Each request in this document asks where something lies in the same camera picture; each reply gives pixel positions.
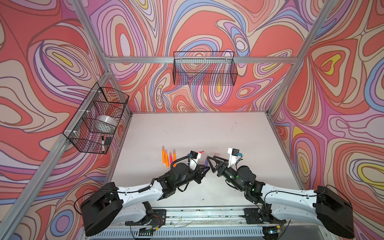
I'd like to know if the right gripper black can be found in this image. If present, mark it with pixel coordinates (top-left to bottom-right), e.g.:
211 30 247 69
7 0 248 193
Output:
206 155 245 192

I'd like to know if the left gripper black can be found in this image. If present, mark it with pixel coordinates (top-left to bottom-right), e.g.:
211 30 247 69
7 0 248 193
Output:
173 165 211 191

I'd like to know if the orange thin marker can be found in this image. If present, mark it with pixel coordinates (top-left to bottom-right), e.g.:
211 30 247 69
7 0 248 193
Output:
173 149 177 161

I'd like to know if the orange highlighter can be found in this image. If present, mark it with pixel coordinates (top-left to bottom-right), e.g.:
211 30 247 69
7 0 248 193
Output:
165 150 170 168
162 146 166 164

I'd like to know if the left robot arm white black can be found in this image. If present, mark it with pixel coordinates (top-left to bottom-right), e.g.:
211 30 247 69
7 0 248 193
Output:
79 152 210 237

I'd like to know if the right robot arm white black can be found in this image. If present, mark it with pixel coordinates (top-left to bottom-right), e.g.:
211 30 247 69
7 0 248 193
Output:
207 156 355 239

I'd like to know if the black marker in basket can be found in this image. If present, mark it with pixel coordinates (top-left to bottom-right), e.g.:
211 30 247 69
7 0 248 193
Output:
101 136 106 154

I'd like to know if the white tape roll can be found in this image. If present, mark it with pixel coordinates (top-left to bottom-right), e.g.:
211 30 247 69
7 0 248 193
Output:
95 115 118 127

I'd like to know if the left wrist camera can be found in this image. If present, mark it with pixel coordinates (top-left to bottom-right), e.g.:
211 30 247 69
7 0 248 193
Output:
188 151 202 171

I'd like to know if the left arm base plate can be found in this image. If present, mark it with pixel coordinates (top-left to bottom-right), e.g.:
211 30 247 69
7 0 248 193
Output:
125 202 167 228

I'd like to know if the aluminium front rail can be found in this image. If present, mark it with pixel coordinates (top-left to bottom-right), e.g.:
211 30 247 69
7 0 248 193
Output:
83 205 331 229

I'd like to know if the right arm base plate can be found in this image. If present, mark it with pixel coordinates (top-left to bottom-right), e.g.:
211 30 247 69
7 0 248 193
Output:
243 208 287 226

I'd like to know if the black wire basket back wall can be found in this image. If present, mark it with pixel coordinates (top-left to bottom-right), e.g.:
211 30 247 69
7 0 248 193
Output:
173 50 238 86

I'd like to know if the black wire basket wall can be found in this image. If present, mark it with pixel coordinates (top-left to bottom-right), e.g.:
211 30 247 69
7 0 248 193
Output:
173 50 238 86
63 83 129 155

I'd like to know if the black wire basket left wall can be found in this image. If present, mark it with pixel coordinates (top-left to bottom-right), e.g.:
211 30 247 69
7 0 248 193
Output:
63 83 129 155

